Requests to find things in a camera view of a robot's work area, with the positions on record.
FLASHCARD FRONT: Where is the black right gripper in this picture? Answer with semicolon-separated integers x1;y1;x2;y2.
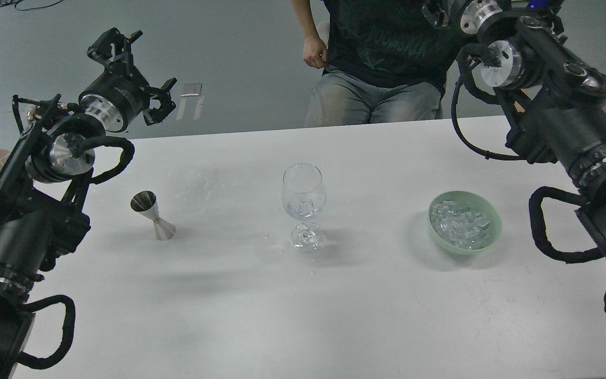
422;1;503;36

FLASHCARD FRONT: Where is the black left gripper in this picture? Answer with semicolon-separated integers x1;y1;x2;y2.
78;28;177;133

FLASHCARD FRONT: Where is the steel cocktail jigger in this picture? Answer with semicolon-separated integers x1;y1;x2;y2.
130;191;176;241

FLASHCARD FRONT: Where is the ice cube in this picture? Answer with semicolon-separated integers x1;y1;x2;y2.
295;199;320;218

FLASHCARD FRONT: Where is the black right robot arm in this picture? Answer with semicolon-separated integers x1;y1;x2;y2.
421;1;606;314

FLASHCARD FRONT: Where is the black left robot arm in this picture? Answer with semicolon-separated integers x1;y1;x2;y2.
0;28;177;378

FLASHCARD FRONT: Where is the clear wine glass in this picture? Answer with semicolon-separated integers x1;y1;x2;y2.
281;163;327;253

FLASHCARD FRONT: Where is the pile of ice cubes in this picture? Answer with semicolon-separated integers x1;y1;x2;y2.
429;201;493;251

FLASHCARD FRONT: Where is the person's right hand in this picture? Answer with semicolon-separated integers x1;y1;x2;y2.
302;35;329;69

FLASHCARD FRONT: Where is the seated person in black shirt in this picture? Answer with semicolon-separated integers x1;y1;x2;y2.
290;1;469;128

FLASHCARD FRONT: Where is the green bowl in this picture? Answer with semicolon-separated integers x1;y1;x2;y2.
427;191;503;256

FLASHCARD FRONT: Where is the black cable on floor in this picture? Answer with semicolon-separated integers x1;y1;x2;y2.
0;0;65;22

